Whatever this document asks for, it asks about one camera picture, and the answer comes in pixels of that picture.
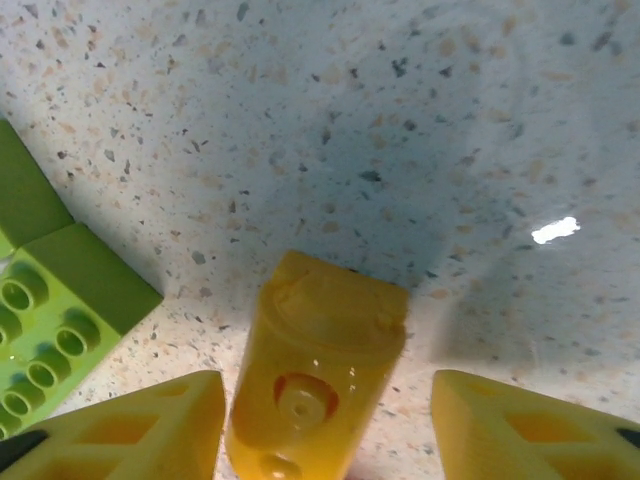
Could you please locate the green lego brick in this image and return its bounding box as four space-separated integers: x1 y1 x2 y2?
0 222 165 441
0 118 76 261

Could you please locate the orange-yellow lego brick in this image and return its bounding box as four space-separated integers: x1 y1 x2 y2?
225 249 411 480

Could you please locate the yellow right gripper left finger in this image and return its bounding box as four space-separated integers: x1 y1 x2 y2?
0 369 227 480

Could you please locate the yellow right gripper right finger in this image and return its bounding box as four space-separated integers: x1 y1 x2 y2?
429 368 640 480

